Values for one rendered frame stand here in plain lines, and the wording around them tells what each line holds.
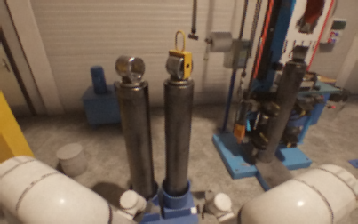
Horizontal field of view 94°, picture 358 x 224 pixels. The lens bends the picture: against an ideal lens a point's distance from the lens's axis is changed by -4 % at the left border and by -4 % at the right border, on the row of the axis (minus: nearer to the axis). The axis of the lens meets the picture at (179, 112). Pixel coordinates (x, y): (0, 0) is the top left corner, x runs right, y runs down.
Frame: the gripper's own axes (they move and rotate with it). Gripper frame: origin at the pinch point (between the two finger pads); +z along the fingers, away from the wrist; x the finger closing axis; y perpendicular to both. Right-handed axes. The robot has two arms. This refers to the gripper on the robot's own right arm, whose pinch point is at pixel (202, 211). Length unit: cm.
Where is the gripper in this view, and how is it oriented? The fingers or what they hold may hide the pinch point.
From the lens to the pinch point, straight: 129.9
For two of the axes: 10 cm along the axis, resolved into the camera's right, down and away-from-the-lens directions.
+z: -1.9, 5.9, 7.8
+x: 9.8, 0.5, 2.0
